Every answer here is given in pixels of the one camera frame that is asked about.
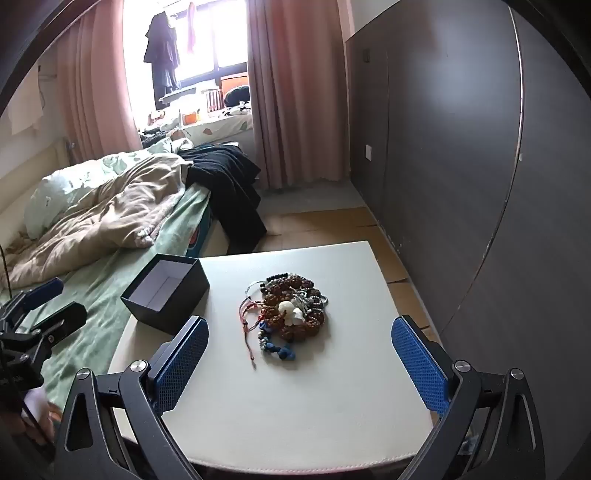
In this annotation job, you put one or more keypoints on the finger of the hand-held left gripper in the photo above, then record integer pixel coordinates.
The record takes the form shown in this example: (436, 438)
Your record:
(44, 291)
(62, 323)

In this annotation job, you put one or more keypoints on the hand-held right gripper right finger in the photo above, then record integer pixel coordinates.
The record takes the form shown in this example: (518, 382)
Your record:
(420, 364)

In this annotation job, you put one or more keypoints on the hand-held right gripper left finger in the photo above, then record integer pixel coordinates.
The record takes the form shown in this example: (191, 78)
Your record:
(180, 364)

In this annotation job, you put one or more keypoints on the black cardboard box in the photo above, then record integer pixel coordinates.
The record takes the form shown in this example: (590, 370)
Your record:
(152, 318)

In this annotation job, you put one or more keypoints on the white tissue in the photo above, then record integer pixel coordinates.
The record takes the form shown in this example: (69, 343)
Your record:
(291, 314)

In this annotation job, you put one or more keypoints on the bed with green sheet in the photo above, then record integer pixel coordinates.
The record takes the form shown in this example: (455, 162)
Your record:
(106, 286)

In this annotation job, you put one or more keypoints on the beige blanket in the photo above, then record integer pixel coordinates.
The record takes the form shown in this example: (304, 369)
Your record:
(115, 207)

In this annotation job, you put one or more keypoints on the beige bed headboard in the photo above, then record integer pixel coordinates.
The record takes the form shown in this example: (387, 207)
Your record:
(27, 157)

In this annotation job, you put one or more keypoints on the cardboard floor sheet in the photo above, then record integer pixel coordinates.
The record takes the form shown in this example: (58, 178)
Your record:
(323, 226)

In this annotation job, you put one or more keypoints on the black clothing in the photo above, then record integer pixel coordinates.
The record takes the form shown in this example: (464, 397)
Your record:
(231, 184)

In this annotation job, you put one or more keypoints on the narrow pink curtain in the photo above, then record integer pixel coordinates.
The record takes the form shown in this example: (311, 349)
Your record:
(97, 92)

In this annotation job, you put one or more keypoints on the orange container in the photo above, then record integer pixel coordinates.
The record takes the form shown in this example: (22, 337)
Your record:
(189, 118)

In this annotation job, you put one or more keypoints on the dark grey wardrobe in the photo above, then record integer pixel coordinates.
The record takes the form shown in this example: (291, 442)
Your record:
(438, 138)

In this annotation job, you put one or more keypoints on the printed window seat cushion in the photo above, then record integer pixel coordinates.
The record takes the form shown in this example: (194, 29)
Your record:
(221, 124)

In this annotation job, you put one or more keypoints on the white rack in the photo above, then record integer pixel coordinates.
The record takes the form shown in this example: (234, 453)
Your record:
(212, 99)

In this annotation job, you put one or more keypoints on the hanging dark clothes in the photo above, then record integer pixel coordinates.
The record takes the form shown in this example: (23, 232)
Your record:
(161, 50)

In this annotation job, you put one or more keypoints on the black bundle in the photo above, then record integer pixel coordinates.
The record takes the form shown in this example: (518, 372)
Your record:
(238, 94)

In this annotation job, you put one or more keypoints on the wide pink curtain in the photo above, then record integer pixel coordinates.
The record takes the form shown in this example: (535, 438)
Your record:
(295, 92)

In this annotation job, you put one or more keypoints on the hanging pink garment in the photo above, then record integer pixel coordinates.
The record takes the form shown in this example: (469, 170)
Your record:
(190, 27)

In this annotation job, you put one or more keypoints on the white wall paper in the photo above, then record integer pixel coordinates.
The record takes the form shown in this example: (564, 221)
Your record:
(23, 115)

